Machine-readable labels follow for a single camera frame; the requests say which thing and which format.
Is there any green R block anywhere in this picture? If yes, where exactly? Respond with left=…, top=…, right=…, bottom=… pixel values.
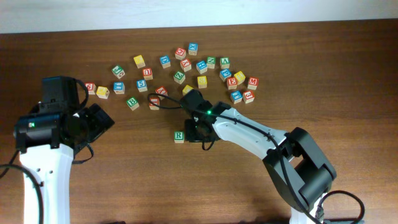
left=174, top=131, right=185, bottom=143

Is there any yellow S block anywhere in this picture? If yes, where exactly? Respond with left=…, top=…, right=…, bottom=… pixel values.
left=197, top=76, right=208, bottom=88

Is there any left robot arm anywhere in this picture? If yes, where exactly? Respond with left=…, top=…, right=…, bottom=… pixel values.
left=14, top=76, right=114, bottom=223

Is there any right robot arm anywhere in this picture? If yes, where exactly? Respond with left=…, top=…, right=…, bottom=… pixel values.
left=179, top=90, right=336, bottom=223

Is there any yellow block centre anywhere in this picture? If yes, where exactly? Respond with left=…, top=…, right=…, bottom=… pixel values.
left=182, top=85, right=193, bottom=96

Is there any red 6 block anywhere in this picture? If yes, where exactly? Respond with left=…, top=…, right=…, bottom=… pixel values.
left=85, top=82, right=96, bottom=95

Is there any blue block right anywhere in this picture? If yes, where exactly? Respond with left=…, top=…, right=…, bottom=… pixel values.
left=230, top=90, right=243, bottom=104

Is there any red I block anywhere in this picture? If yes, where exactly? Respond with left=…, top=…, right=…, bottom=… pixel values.
left=149, top=97, right=160, bottom=110

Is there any red K block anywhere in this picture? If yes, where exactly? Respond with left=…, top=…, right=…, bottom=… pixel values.
left=155, top=86, right=168, bottom=100

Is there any green Z block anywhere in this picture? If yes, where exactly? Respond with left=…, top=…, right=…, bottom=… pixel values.
left=174, top=72, right=186, bottom=85

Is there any red E block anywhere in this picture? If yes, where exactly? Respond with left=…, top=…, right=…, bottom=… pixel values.
left=226, top=77, right=238, bottom=90

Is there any red 3 block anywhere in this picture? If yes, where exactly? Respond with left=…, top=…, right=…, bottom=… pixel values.
left=243, top=90, right=255, bottom=103

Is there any blue P block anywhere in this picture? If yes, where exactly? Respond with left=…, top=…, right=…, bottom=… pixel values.
left=220, top=68, right=231, bottom=82

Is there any blue H block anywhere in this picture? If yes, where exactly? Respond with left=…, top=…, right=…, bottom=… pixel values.
left=196, top=60, right=208, bottom=74

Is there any yellow block right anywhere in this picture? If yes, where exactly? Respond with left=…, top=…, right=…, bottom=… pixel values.
left=234, top=71, right=246, bottom=85

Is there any red Y block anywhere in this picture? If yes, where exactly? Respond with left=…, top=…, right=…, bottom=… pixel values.
left=180, top=58, right=192, bottom=72

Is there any blue block left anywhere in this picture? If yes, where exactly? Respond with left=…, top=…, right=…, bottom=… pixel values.
left=113, top=82, right=125, bottom=95

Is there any green N block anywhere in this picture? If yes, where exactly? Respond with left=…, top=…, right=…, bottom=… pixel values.
left=206, top=57, right=216, bottom=69

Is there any red M block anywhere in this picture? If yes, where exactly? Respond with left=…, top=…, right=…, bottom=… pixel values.
left=248, top=77, right=259, bottom=90

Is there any green V block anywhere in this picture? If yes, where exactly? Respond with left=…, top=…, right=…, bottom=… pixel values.
left=220, top=57, right=231, bottom=70

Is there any blue 5 block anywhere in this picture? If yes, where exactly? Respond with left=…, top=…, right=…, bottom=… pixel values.
left=136, top=80, right=147, bottom=92

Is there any green J block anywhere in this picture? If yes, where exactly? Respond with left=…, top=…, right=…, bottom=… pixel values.
left=111, top=65, right=126, bottom=79

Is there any red U block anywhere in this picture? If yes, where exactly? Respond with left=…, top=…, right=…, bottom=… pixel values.
left=142, top=68, right=153, bottom=80

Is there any blue D block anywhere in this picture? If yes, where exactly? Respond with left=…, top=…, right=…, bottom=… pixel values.
left=160, top=55, right=171, bottom=68

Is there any red C block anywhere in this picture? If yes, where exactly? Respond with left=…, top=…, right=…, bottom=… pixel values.
left=175, top=47, right=187, bottom=60

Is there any blue X block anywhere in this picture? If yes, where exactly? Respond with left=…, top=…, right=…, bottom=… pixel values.
left=188, top=42, right=198, bottom=55

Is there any yellow block top left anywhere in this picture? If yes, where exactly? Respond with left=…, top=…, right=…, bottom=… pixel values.
left=133, top=55, right=146, bottom=68

